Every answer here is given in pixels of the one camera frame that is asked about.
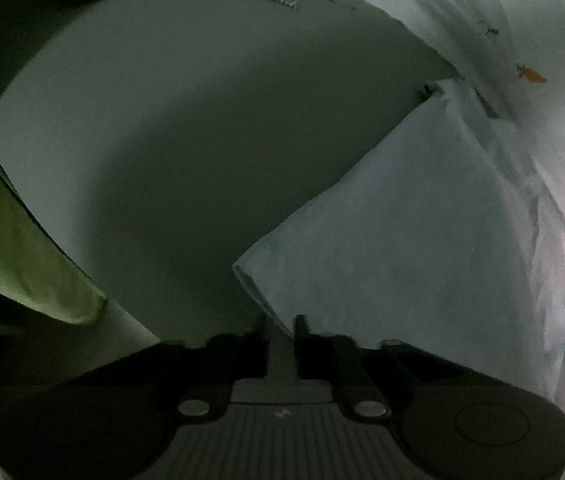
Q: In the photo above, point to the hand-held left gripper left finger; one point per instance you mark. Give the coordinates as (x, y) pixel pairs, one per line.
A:
(247, 355)

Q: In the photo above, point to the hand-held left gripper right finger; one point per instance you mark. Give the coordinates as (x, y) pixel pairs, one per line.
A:
(320, 357)

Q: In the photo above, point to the light blue cloth garment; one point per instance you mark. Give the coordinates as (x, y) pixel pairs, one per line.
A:
(387, 235)

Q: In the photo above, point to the grey mat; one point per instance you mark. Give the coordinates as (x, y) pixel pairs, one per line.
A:
(187, 135)

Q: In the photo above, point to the green cloth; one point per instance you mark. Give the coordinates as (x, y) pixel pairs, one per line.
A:
(2, 240)

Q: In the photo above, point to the white carrot print bed sheet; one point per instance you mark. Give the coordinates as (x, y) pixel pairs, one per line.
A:
(512, 10)

